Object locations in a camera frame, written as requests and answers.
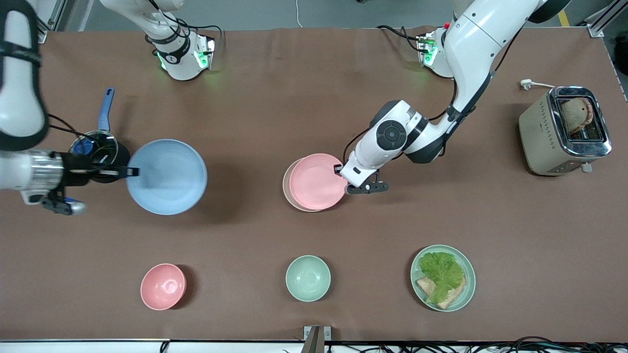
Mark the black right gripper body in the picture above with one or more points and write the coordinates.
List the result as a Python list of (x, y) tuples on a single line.
[(75, 169)]

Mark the pink plate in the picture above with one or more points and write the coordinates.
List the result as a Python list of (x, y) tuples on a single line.
[(316, 181)]

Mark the blue plate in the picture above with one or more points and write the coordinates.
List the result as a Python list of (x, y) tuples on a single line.
[(169, 179)]

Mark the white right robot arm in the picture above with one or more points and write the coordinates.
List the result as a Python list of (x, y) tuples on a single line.
[(19, 98)]

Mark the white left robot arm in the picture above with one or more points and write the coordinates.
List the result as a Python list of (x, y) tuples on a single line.
[(471, 54)]

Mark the glass lid with blue knob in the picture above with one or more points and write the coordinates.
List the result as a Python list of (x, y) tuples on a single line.
[(93, 144)]

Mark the beige plate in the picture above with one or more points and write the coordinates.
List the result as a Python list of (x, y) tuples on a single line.
[(285, 189)]

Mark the green bowl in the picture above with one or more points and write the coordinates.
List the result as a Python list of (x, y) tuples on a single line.
[(308, 278)]

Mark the pink bowl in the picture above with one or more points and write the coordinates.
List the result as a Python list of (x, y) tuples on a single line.
[(163, 287)]

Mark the green lettuce leaf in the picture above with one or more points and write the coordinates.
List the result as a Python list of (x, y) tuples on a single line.
[(441, 272)]

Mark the brown bread slice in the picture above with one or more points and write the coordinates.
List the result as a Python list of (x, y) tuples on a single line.
[(454, 294)]

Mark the green plate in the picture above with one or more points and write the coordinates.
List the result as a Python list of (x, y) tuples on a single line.
[(468, 284)]

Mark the beige chrome toaster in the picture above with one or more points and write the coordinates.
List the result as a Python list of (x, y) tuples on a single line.
[(544, 142)]

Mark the toast in toaster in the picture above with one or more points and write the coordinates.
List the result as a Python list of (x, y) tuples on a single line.
[(576, 115)]

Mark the aluminium frame post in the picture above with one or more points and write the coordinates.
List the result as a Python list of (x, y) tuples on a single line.
[(49, 14), (601, 22)]

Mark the grey metal camera bracket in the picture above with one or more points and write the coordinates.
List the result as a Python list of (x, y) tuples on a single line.
[(316, 339)]

